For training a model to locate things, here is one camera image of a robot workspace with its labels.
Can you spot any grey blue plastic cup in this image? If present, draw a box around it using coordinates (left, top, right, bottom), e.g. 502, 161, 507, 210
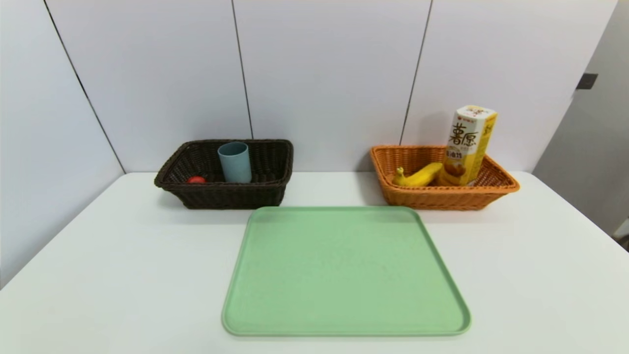
218, 142, 253, 184

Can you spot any yellow banana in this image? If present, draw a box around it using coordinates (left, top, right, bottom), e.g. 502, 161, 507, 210
392, 163, 445, 188

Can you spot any yellow white snack carton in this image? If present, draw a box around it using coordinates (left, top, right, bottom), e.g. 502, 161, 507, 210
443, 105, 498, 186

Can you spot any dark brown wicker basket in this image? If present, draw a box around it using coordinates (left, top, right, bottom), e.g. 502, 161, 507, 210
154, 140, 294, 209

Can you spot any orange wicker basket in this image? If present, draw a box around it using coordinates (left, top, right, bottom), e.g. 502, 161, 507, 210
370, 145, 520, 211

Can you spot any light green plastic tray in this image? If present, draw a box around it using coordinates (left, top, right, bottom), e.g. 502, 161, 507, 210
222, 206, 471, 337

